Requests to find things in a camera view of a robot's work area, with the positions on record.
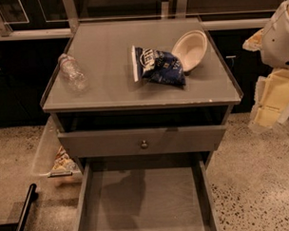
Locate metal railing frame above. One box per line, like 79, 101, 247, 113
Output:
0, 0, 285, 37

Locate blue chip bag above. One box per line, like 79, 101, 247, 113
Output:
131, 46, 186, 86

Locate grey open middle drawer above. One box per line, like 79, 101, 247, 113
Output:
72, 160, 221, 231

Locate grey upper drawer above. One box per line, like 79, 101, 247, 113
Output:
58, 125, 226, 158

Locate white paper bowl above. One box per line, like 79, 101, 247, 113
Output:
172, 30, 208, 72

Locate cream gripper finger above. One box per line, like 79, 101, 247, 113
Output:
248, 68, 289, 132
242, 29, 263, 52

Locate clear plastic water bottle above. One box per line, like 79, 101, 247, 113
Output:
58, 53, 88, 92

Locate black bar on floor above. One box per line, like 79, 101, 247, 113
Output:
0, 183, 39, 231

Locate round metal drawer knob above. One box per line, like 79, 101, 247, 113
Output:
141, 140, 148, 149

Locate snack bags in bin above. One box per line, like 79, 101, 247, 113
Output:
52, 146, 77, 171

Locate clear plastic storage bin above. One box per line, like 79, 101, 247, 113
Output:
31, 118, 82, 186

